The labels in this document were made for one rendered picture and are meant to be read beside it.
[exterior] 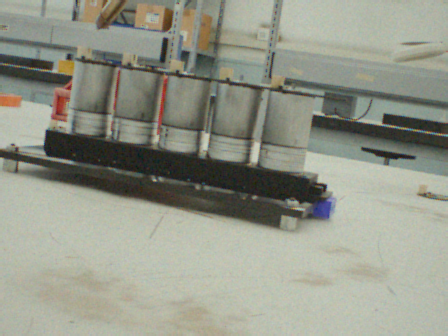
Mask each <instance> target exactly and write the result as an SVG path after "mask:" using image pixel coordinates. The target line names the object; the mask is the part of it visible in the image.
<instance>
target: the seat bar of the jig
mask: <svg viewBox="0 0 448 336"><path fill-rule="evenodd" d="M66 131H67V130H66V129H65V128H62V129H46V132H45V137H44V144H43V147H47V148H50V149H58V150H62V151H65V152H72V153H76V154H83V155H87V156H91V157H98V158H101V159H108V160H112V161H120V162H123V163H127V164H134V165H138V166H145V167H149V168H152V169H160V170H163V171H170V172H175V173H178V174H185V175H189V176H196V177H199V178H204V179H211V180H214V181H222V182H225V183H229V184H237V185H240V186H247V187H251V188H254V189H262V190H266V191H273V192H276V193H280V194H283V193H284V194H287V195H291V196H299V197H302V198H307V196H308V193H310V189H311V185H316V182H317V181H318V174H316V173H312V172H309V171H304V172H302V173H303V174H286V173H281V172H276V171H269V170H266V169H261V168H259V167H257V162H254V161H252V162H251V164H250V165H247V164H232V163H227V162H223V161H216V160H213V159H208V158H206V156H207V153H204V152H202V155H189V154H177V153H173V152H170V151H163V150H160V149H157V144H154V145H155V147H146V146H138V145H133V144H124V143H121V142H114V141H112V140H111V135H110V136H109V138H102V137H88V136H83V135H74V134H72V133H69V132H66Z"/></svg>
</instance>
